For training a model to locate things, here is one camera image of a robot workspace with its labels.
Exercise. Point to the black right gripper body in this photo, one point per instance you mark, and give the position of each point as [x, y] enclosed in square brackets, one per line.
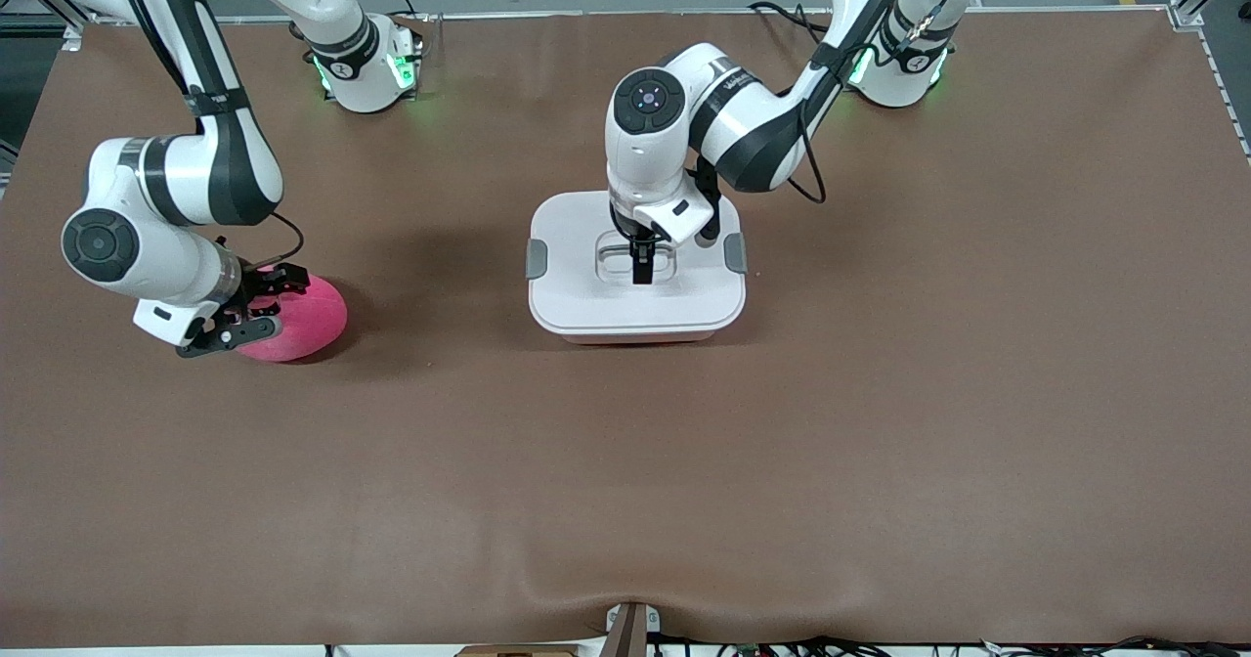
[262, 284]

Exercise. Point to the pink plush toy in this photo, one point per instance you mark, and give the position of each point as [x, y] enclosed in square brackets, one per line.
[308, 329]

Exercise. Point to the white box lid grey clips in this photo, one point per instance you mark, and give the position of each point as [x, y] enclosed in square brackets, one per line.
[586, 295]

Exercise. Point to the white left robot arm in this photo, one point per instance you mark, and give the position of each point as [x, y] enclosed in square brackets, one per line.
[743, 119]

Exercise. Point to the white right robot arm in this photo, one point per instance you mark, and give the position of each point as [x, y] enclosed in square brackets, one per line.
[215, 163]

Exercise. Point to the pink plastic box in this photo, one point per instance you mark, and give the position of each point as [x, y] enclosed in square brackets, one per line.
[635, 339]

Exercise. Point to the brown cardboard piece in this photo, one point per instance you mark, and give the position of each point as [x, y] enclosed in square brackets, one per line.
[518, 651]

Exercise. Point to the aluminium table edge rail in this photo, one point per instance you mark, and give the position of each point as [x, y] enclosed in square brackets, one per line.
[586, 14]

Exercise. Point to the metal table clamp bracket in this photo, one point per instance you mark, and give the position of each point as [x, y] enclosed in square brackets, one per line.
[630, 633]

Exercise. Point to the perforated metal side rail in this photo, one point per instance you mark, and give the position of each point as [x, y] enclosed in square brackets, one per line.
[1227, 90]

